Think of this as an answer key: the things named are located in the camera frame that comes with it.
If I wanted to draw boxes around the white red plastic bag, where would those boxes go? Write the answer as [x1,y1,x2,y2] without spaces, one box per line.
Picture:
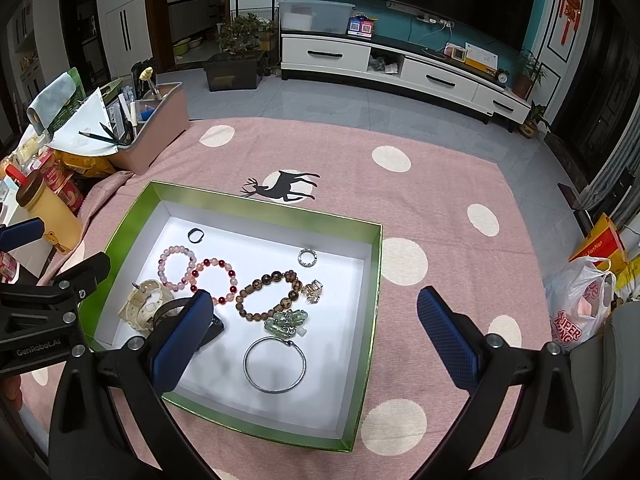
[544,256,618,353]

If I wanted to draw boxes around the green cardboard box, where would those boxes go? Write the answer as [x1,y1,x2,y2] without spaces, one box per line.
[82,180,383,453]

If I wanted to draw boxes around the yellow red paper bag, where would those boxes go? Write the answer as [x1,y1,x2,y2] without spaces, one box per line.
[569,212,627,266]

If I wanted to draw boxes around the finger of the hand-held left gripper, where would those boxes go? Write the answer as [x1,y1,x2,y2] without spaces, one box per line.
[0,217,46,282]
[35,251,112,306]

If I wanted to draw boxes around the red snack packets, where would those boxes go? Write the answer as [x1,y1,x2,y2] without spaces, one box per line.
[35,150,86,216]

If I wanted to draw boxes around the person's left hand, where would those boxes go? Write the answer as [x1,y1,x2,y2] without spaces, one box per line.
[0,372,25,413]

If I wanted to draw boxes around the bunch of pens and pencils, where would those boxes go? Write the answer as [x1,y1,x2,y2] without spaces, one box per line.
[77,62,151,148]

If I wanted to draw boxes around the leafy green plant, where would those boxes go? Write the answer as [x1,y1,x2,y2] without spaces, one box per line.
[217,12,276,53]

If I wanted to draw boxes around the pink desk organizer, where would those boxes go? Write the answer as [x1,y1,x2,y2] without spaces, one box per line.
[107,81,191,173]

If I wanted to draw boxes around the tall potted plant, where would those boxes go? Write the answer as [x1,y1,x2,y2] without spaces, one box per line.
[512,49,548,100]

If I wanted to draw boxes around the clear plastic storage bin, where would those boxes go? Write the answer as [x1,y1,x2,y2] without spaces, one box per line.
[278,0,355,36]

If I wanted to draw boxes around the orange snack packet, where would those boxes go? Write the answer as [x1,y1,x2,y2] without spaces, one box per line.
[52,147,121,178]

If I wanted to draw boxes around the small potted plant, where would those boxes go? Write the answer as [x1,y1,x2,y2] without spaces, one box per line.
[520,102,551,138]

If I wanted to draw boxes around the silver bangle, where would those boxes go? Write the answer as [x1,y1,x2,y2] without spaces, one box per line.
[243,336,307,394]

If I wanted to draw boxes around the cream brush head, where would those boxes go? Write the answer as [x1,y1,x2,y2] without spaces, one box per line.
[140,67,161,101]

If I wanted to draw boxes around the yellow desk calendar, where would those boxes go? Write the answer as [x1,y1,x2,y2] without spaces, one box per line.
[464,42,498,73]

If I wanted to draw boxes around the red hanging knot ornament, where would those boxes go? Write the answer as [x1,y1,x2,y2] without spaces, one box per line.
[561,0,583,46]

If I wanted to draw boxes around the pink bead bracelet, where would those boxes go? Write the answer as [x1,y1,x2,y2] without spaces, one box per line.
[157,245,198,288]

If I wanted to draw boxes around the green wash basins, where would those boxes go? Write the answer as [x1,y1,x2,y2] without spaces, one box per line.
[172,35,203,57]

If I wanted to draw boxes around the black plastic bin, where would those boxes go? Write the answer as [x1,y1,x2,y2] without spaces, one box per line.
[204,51,266,92]

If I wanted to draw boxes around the pink polka dot tablecloth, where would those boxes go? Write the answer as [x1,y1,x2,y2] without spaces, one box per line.
[20,116,591,480]

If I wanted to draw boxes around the black wrist watch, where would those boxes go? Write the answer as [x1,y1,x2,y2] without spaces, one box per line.
[152,296,226,353]

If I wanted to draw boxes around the white paper sheet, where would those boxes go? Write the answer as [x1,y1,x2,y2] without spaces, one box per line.
[47,87,123,157]

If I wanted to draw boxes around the pale green jade bracelet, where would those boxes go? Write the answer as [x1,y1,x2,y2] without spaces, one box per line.
[263,307,310,339]

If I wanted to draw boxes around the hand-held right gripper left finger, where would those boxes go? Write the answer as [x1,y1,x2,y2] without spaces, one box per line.
[47,289,216,480]

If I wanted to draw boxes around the yellow bear paper bag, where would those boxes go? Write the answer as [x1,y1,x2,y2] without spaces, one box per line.
[15,170,83,257]

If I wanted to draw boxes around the red bead bracelet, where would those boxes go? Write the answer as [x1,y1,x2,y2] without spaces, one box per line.
[189,257,238,306]

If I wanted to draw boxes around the brown bead bracelet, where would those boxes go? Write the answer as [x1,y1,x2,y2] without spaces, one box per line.
[237,270,302,325]

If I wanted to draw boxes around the white television cabinet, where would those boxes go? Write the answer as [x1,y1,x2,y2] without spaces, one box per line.
[280,32,532,126]

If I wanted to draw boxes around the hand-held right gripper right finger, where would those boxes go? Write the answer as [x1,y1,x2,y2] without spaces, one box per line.
[415,286,601,480]

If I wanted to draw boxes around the beige wrist watch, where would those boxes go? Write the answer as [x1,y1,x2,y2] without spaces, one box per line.
[117,280,173,335]

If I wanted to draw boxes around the grey blue cloth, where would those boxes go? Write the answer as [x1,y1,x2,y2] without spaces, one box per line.
[26,72,76,136]

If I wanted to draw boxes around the white power strip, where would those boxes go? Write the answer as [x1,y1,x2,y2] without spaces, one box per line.
[415,12,457,28]

